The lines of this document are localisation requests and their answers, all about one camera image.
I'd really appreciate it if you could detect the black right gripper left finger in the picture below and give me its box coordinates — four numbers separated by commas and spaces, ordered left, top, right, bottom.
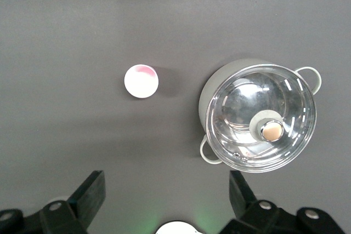
0, 170, 106, 234

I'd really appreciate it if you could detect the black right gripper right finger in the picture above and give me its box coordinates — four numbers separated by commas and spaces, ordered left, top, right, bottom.
219, 170, 345, 234

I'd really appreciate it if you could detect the pink plastic cup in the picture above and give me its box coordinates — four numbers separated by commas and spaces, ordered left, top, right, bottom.
123, 64, 160, 99

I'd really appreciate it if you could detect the pale green cooking pot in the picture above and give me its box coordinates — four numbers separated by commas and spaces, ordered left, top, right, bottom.
197, 58, 322, 174

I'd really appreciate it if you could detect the glass pot lid steel knob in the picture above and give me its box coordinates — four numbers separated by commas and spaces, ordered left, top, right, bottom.
205, 63, 318, 174

